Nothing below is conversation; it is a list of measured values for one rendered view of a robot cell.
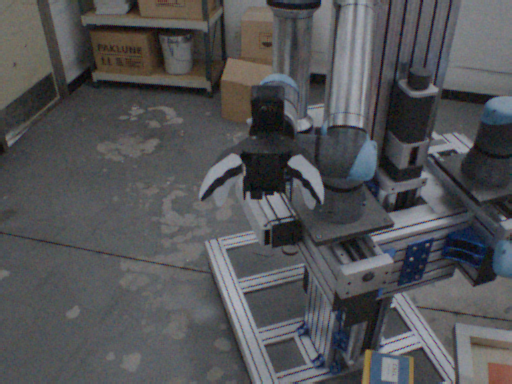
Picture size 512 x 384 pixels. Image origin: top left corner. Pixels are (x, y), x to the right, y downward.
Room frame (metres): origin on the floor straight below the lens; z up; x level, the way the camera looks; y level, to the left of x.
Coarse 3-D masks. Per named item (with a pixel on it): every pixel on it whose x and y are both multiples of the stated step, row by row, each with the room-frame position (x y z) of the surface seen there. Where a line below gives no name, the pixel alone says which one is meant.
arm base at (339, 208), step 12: (324, 192) 0.97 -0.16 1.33; (336, 192) 0.95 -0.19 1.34; (348, 192) 0.95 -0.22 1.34; (360, 192) 0.97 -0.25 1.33; (324, 204) 0.96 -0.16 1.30; (336, 204) 0.94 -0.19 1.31; (348, 204) 0.94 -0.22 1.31; (360, 204) 0.96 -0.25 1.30; (324, 216) 0.94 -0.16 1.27; (336, 216) 0.93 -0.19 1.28; (348, 216) 0.93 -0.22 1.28; (360, 216) 0.95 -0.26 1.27
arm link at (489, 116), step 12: (492, 108) 1.15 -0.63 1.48; (504, 108) 1.14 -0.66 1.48; (480, 120) 1.18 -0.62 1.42; (492, 120) 1.13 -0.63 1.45; (504, 120) 1.11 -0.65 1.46; (480, 132) 1.16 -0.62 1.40; (492, 132) 1.12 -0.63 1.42; (504, 132) 1.11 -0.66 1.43; (480, 144) 1.14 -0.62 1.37; (492, 144) 1.11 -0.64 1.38; (504, 144) 1.10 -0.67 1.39
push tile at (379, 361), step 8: (376, 352) 0.75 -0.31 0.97; (376, 360) 0.72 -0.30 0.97; (384, 360) 0.72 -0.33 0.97; (392, 360) 0.72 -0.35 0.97; (400, 360) 0.72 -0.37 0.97; (408, 360) 0.72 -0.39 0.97; (376, 368) 0.70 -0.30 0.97; (384, 368) 0.70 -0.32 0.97; (392, 368) 0.69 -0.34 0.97; (400, 368) 0.69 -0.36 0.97; (408, 368) 0.69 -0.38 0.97; (376, 376) 0.67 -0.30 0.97; (384, 376) 0.67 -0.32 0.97; (392, 376) 0.67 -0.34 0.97; (400, 376) 0.67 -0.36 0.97; (408, 376) 0.67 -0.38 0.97
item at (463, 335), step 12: (456, 324) 0.81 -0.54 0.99; (456, 336) 0.77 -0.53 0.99; (468, 336) 0.77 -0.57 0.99; (480, 336) 0.77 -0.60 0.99; (492, 336) 0.77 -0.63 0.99; (504, 336) 0.77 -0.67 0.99; (456, 348) 0.74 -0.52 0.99; (468, 348) 0.73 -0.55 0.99; (504, 348) 0.75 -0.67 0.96; (456, 360) 0.71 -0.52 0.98; (468, 360) 0.70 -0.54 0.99; (456, 372) 0.68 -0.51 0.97; (468, 372) 0.66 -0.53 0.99
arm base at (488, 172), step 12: (468, 156) 1.17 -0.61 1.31; (480, 156) 1.13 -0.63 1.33; (492, 156) 1.11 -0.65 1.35; (504, 156) 1.10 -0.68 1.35; (468, 168) 1.14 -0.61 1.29; (480, 168) 1.11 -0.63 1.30; (492, 168) 1.10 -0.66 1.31; (504, 168) 1.10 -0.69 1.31; (480, 180) 1.10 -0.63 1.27; (492, 180) 1.09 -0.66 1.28; (504, 180) 1.09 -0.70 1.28
